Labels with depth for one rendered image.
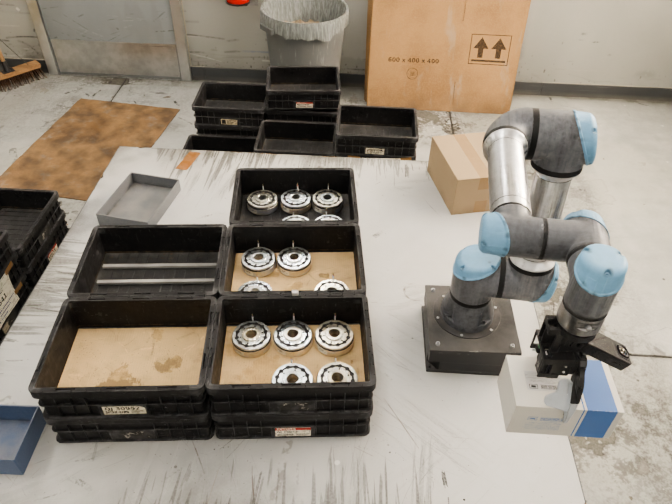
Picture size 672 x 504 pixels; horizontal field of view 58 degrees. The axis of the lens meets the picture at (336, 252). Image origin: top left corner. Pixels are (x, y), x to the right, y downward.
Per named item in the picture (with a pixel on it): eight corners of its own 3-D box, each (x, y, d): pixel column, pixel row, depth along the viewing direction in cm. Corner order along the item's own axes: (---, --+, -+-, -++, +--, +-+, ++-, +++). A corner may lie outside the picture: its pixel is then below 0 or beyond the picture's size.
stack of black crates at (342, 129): (407, 180, 338) (416, 107, 308) (409, 213, 315) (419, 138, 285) (336, 176, 339) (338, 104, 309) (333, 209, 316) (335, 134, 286)
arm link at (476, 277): (450, 272, 173) (455, 237, 164) (498, 277, 171) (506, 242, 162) (448, 303, 164) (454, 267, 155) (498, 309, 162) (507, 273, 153)
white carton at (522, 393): (592, 387, 126) (606, 360, 120) (608, 438, 117) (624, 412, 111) (496, 381, 127) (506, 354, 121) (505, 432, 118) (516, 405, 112)
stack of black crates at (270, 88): (341, 137, 370) (343, 66, 339) (338, 168, 345) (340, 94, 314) (272, 134, 371) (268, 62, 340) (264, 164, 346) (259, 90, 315)
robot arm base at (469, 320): (494, 298, 178) (500, 275, 172) (491, 337, 168) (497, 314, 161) (443, 290, 181) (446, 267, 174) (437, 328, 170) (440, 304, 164)
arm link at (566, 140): (492, 278, 171) (531, 97, 137) (547, 284, 169) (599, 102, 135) (494, 307, 162) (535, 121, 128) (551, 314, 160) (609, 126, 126)
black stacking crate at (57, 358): (221, 325, 168) (216, 297, 160) (209, 418, 146) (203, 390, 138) (77, 327, 166) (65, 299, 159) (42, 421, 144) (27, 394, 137)
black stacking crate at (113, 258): (231, 253, 190) (227, 225, 183) (221, 324, 168) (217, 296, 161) (103, 254, 189) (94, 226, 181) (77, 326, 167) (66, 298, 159)
